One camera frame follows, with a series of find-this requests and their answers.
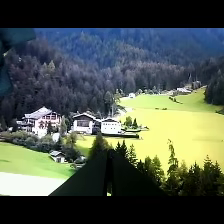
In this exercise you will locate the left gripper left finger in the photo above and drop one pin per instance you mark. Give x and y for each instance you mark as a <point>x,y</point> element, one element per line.
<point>90,180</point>

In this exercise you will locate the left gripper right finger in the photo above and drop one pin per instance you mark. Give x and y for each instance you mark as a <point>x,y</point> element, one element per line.
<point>130,181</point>

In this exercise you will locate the blue T-shirt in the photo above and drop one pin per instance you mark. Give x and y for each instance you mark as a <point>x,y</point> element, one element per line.
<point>15,36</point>

